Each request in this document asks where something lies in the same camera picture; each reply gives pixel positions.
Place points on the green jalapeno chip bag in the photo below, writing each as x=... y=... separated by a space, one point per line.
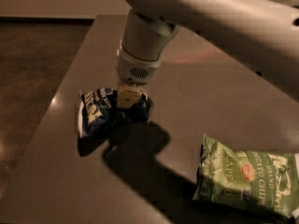
x=261 y=182

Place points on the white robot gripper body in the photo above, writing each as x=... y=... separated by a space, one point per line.
x=135 y=68

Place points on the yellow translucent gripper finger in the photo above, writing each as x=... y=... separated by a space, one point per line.
x=128 y=94

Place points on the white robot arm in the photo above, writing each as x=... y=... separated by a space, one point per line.
x=262 y=35

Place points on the blue Kettle chip bag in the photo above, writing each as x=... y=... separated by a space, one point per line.
x=98 y=112

